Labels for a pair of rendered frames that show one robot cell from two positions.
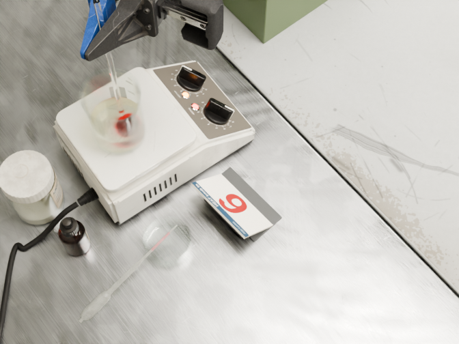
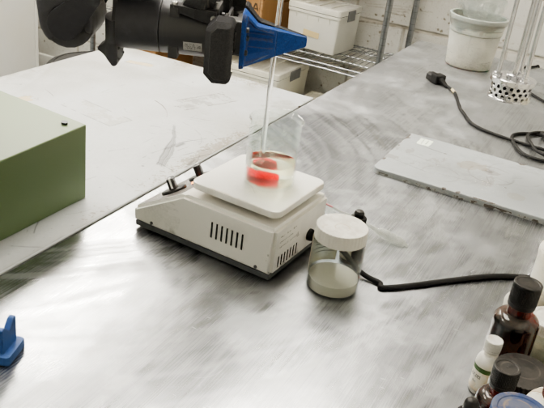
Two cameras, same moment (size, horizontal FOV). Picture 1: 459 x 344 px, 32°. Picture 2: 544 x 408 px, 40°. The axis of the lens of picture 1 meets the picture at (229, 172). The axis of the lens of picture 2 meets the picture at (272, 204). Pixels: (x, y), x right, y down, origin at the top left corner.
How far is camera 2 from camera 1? 1.21 m
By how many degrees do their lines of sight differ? 77
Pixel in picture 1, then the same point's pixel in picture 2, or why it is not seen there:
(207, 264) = not seen: hidden behind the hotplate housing
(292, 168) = not seen: hidden behind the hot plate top
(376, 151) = (172, 150)
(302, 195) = not seen: hidden behind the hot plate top
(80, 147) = (298, 196)
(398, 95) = (115, 145)
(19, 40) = (143, 345)
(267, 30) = (82, 178)
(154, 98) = (223, 172)
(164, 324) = (372, 214)
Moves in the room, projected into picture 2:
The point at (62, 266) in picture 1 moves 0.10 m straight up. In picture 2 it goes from (375, 263) to (390, 190)
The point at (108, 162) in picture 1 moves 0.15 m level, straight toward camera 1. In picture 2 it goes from (300, 183) to (381, 160)
